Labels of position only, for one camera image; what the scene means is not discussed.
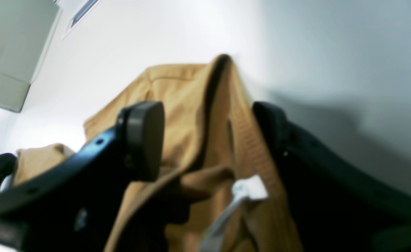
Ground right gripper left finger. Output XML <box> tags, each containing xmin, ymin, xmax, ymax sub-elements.
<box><xmin>0</xmin><ymin>101</ymin><xmax>165</xmax><ymax>252</ymax></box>

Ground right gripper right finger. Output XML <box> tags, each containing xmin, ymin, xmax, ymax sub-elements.
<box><xmin>252</xmin><ymin>101</ymin><xmax>411</xmax><ymax>252</ymax></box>

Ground tan brown t-shirt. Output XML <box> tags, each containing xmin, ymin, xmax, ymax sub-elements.
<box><xmin>11</xmin><ymin>54</ymin><xmax>304</xmax><ymax>252</ymax></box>

